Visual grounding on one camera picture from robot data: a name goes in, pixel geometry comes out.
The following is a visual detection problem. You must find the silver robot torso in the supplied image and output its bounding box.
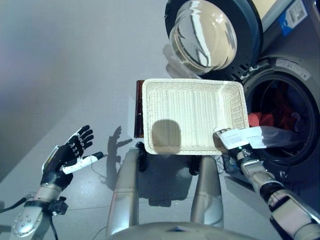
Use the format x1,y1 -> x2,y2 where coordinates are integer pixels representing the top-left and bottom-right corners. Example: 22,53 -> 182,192
106,221 -> 261,240

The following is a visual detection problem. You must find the cream wicker laundry basket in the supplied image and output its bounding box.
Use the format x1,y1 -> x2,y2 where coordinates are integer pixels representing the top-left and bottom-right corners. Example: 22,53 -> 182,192
141,78 -> 250,155

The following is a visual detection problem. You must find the red garment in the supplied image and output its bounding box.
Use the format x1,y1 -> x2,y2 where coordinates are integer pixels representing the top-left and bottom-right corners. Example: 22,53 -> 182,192
247,99 -> 301,131

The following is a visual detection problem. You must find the dark grey washing machine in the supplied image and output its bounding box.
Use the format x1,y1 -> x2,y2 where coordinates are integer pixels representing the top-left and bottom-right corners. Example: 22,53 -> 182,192
223,0 -> 320,216

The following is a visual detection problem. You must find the white counter cabinet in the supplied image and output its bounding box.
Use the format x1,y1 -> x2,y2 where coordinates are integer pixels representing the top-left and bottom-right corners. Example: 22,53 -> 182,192
252,0 -> 280,18

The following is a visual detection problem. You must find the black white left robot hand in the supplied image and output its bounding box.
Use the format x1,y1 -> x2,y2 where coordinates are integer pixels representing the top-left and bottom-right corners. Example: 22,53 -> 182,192
40,124 -> 104,192

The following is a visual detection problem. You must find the silver right robot leg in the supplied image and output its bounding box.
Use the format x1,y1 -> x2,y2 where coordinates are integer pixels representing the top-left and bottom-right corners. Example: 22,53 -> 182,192
189,156 -> 225,228

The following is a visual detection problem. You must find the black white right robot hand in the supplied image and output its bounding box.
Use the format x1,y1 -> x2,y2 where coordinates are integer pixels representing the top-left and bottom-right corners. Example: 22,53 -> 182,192
212,126 -> 251,155

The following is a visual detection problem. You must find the round washing machine door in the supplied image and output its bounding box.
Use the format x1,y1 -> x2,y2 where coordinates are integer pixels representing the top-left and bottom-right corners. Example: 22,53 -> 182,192
163,0 -> 265,78

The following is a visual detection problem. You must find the blue white energy label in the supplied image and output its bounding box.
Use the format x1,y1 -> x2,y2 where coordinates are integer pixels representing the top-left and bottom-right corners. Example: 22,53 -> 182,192
278,0 -> 308,37

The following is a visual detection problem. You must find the grey mesh laundry piece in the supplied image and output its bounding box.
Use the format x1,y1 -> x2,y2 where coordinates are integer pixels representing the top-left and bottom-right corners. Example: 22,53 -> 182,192
249,125 -> 305,150

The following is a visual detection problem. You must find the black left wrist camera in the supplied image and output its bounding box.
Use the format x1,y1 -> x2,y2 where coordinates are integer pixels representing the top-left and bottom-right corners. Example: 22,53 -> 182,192
49,197 -> 69,216

